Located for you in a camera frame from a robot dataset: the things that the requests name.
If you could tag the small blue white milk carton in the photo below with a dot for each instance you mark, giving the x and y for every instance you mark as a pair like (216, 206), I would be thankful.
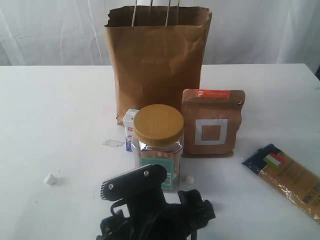
(128, 122)

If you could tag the white backdrop curtain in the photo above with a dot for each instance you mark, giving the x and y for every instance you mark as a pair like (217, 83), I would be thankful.
(71, 32)

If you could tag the white paper wad far left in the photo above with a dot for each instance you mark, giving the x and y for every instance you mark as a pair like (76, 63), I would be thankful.
(50, 179)

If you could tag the brown kraft pouch orange label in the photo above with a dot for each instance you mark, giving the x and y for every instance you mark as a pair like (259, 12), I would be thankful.
(211, 121)

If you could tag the spaghetti packet with Italian flag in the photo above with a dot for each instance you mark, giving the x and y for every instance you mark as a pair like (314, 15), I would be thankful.
(295, 182)

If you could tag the nut jar with gold lid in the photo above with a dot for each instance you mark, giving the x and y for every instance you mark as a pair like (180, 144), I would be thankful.
(159, 140)

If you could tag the white paper wad upper centre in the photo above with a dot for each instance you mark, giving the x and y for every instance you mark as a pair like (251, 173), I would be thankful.
(190, 180)

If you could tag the white paper wad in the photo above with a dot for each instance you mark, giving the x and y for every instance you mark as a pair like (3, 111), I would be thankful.
(50, 179)
(190, 180)

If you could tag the brown paper shopping bag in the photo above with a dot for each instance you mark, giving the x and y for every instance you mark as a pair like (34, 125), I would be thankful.
(156, 53)

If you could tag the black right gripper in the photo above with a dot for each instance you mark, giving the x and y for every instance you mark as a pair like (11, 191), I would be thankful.
(151, 218)

